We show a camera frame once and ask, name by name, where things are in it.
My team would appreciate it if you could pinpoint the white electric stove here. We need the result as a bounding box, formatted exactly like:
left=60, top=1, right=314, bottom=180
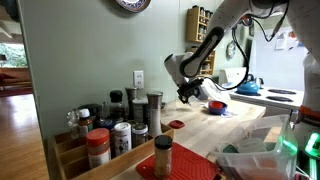
left=218, top=67, right=305, bottom=116

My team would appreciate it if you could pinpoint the white refrigerator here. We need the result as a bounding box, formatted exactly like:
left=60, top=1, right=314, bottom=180
left=249, top=24, right=311, bottom=92

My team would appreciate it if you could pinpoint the orange plastic cup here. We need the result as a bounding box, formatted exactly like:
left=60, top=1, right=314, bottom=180
left=209, top=101, right=224, bottom=109

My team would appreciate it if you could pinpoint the clear glass bottle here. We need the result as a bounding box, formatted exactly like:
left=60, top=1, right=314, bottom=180
left=65, top=109, right=80, bottom=139

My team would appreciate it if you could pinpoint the black-cap glass bottle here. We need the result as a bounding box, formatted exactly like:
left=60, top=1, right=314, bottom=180
left=109, top=89, right=126, bottom=123

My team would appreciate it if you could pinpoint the dark-lid glass spice jar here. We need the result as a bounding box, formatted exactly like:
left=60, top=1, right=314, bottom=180
left=131, top=123, right=149, bottom=149

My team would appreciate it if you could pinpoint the dark steel grinder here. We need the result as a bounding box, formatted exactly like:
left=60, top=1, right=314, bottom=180
left=124, top=86, right=139, bottom=121

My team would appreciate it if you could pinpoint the red silicone mat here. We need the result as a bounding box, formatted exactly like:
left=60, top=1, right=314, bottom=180
left=135, top=142, right=222, bottom=180

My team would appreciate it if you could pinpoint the black-lid tan spice jar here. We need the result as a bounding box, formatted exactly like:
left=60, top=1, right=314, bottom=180
left=153, top=134, right=174, bottom=179

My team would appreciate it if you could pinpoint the round wall clock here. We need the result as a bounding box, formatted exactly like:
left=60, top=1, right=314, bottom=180
left=226, top=40, right=237, bottom=60

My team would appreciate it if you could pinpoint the wooden spice tray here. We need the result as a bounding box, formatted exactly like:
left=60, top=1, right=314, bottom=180
left=53, top=123, right=175, bottom=180

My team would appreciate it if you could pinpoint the blue-lid jar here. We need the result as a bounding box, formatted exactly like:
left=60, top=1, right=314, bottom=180
left=98, top=119, right=116, bottom=131

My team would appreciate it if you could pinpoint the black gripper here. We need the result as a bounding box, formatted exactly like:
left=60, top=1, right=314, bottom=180
left=177, top=77, right=205, bottom=105

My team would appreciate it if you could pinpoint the tall steel pepper grinder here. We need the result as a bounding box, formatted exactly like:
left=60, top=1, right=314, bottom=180
left=146, top=91, right=164, bottom=138

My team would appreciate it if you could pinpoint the white spice shaker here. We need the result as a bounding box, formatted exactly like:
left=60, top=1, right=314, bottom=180
left=113, top=121, right=133, bottom=157

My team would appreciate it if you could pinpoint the clear plastic tub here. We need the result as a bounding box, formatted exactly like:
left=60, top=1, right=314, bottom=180
left=237, top=137, right=268, bottom=154

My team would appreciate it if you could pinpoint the decorative patterned wall plate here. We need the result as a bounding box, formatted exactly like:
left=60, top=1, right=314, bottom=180
left=115, top=0, right=152, bottom=14

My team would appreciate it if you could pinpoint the white wall outlet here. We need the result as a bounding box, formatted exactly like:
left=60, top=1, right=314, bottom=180
left=133, top=70, right=145, bottom=90

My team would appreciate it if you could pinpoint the orange-lid spice jar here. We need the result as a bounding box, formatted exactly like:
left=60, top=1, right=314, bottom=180
left=85, top=127, right=112, bottom=170

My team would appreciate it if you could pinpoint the white paper bag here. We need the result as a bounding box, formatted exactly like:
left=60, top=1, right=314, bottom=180
left=199, top=77, right=231, bottom=103

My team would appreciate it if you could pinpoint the small clear plastic lunch box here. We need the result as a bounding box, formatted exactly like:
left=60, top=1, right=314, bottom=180
left=188, top=93, right=205, bottom=108

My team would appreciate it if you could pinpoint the black jar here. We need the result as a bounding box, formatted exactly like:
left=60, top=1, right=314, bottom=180
left=78, top=103, right=104, bottom=129

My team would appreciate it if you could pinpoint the white paper note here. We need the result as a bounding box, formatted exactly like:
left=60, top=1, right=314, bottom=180
left=274, top=30, right=288, bottom=51

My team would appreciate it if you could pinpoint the large clear plastic bin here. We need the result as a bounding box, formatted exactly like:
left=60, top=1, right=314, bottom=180
left=211, top=114, right=299, bottom=180

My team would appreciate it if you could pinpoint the green lid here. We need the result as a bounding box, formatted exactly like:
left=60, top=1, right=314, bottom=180
left=222, top=143, right=239, bottom=154

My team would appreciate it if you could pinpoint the white-cap brown spice bottle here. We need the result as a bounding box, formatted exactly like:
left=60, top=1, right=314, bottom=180
left=77, top=108, right=94, bottom=138

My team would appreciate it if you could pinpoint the blue kettle black handle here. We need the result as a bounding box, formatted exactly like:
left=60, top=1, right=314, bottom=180
left=236, top=73, right=265, bottom=96

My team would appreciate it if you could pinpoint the brown wooden bench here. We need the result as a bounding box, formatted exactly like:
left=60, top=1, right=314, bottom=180
left=0, top=67, right=32, bottom=90

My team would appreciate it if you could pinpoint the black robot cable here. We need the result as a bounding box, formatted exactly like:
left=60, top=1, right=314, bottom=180
left=213, top=0, right=291, bottom=92

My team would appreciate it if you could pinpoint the black stove burner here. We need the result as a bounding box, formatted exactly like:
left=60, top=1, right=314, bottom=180
left=267, top=88, right=298, bottom=95
left=265, top=95, right=294, bottom=103

